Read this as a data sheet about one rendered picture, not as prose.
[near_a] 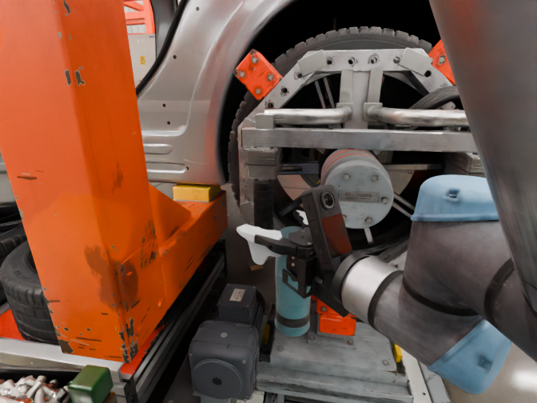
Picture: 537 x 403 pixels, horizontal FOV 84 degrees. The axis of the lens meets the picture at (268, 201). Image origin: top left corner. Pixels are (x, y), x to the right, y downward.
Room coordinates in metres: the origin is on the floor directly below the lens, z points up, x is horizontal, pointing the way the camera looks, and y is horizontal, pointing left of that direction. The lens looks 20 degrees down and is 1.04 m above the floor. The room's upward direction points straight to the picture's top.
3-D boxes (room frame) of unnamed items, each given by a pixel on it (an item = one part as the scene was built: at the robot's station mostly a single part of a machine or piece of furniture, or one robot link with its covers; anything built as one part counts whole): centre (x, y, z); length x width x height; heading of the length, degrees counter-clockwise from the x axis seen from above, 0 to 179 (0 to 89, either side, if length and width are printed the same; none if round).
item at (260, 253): (0.43, 0.02, 0.81); 0.09 x 0.03 x 0.06; 64
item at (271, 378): (0.87, -0.23, 0.13); 0.50 x 0.36 x 0.10; 80
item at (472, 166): (0.48, -0.33, 0.93); 0.09 x 0.05 x 0.05; 170
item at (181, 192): (1.05, 0.26, 0.71); 0.14 x 0.14 x 0.05; 80
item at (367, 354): (0.87, -0.23, 0.32); 0.40 x 0.30 x 0.28; 80
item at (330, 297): (0.38, -0.08, 0.80); 0.12 x 0.08 x 0.09; 35
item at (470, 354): (0.25, -0.17, 0.81); 0.11 x 0.08 x 0.09; 35
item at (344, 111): (0.60, -0.08, 1.03); 0.19 x 0.18 x 0.11; 170
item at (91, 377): (0.32, 0.25, 0.64); 0.04 x 0.04 x 0.04; 80
